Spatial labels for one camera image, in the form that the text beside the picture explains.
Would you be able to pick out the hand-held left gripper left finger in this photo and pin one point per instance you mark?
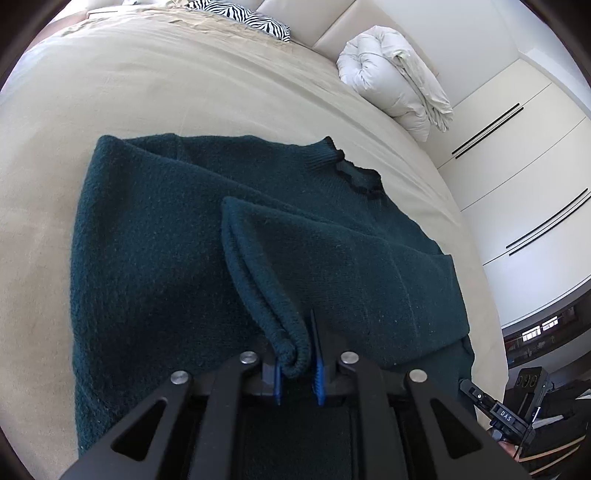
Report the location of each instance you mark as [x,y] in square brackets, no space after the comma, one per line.
[277,381]

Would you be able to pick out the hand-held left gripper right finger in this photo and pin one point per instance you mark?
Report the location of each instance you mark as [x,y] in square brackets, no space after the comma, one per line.
[317,369]

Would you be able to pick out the dark green knit sweater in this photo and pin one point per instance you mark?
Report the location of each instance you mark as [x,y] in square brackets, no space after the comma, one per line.
[161,254]

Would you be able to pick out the dark shelf unit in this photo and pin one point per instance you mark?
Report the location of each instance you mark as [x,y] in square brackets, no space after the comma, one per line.
[549,330]

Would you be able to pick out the white wardrobe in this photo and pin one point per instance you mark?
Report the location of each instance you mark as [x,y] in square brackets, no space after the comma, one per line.
[531,184]

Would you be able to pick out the folded white duvet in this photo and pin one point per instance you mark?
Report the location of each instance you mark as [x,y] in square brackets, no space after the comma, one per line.
[383,69]

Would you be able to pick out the beige bed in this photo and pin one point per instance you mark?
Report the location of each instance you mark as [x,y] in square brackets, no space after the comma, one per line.
[138,92]

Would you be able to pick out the cream padded headboard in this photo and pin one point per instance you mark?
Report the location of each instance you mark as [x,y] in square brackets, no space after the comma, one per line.
[332,23]

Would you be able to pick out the zebra print pillow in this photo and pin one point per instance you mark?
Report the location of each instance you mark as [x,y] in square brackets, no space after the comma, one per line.
[254,21]

